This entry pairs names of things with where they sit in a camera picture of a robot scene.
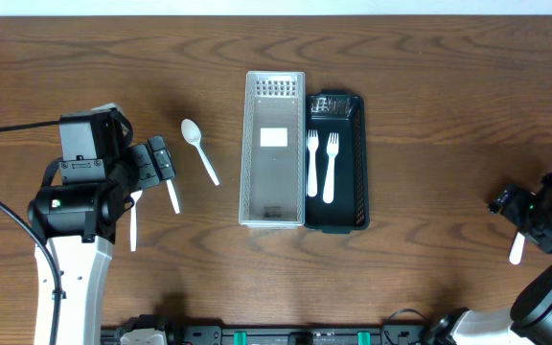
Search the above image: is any white plastic spoon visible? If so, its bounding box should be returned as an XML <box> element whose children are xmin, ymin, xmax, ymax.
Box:
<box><xmin>129</xmin><ymin>190</ymin><xmax>143</xmax><ymax>252</ymax></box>
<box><xmin>508</xmin><ymin>232</ymin><xmax>526</xmax><ymax>265</ymax></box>
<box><xmin>166</xmin><ymin>179</ymin><xmax>180</xmax><ymax>214</ymax></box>
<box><xmin>181</xmin><ymin>119</ymin><xmax>219</xmax><ymax>186</ymax></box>

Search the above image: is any white plastic fork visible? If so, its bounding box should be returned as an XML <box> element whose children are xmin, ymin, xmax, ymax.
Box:
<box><xmin>322</xmin><ymin>132</ymin><xmax>339</xmax><ymax>204</ymax></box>
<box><xmin>307</xmin><ymin>129</ymin><xmax>319</xmax><ymax>197</ymax></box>

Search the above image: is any dark green plastic basket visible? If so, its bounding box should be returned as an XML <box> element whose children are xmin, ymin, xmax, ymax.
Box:
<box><xmin>305</xmin><ymin>90</ymin><xmax>370</xmax><ymax>234</ymax></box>

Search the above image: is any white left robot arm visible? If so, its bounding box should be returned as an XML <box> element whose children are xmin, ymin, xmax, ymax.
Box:
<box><xmin>30</xmin><ymin>136</ymin><xmax>180</xmax><ymax>344</ymax></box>

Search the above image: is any clear plastic basket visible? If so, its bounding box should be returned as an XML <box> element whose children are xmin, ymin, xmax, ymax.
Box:
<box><xmin>239</xmin><ymin>71</ymin><xmax>306</xmax><ymax>229</ymax></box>

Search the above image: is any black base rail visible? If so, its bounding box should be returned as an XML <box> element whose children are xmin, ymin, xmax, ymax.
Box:
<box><xmin>98</xmin><ymin>314</ymin><xmax>434</xmax><ymax>345</ymax></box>

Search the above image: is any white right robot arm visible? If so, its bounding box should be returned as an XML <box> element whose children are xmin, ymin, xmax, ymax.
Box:
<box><xmin>422</xmin><ymin>265</ymin><xmax>552</xmax><ymax>345</ymax></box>

